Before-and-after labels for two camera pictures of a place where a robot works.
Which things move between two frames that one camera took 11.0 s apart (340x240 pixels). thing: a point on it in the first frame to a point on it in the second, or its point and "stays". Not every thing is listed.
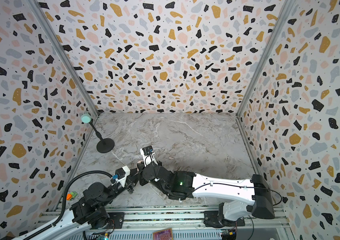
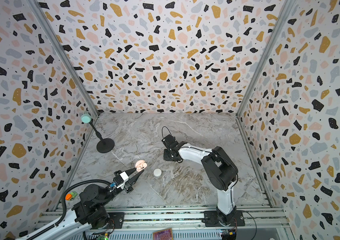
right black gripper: (145, 169) to (169, 149)
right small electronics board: (228, 234) stays
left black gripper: (132, 181) stays
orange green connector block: (71, 195) stays
